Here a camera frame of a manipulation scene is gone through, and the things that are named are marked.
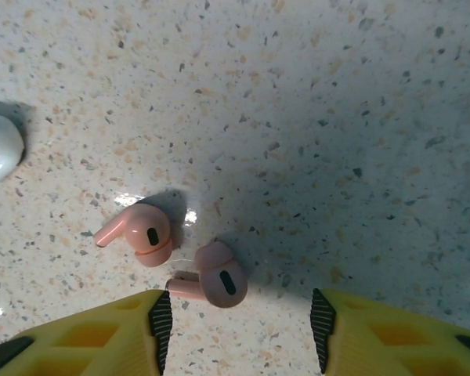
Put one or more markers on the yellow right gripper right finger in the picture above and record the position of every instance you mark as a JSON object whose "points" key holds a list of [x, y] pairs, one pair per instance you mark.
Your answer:
{"points": [[395, 340]]}

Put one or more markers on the white earbud charging case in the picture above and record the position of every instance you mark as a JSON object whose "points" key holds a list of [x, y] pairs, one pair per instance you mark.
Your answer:
{"points": [[0, 149]]}

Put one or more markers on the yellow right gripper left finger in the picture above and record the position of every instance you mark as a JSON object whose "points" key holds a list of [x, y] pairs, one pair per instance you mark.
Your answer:
{"points": [[82, 344]]}

